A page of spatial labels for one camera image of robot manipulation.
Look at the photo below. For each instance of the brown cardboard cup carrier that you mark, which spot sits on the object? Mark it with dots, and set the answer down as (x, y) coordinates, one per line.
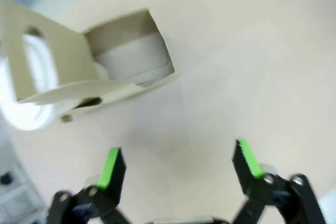
(65, 58)

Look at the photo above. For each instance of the white lidded paper cup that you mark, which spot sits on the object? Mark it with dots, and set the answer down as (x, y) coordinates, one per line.
(34, 82)

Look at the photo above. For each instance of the grey drawer unit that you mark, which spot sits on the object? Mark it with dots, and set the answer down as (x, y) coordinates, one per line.
(15, 197)

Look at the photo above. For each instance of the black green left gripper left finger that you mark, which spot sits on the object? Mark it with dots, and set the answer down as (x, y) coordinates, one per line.
(111, 179)

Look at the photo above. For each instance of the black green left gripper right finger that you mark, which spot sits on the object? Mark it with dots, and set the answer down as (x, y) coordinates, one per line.
(250, 171)

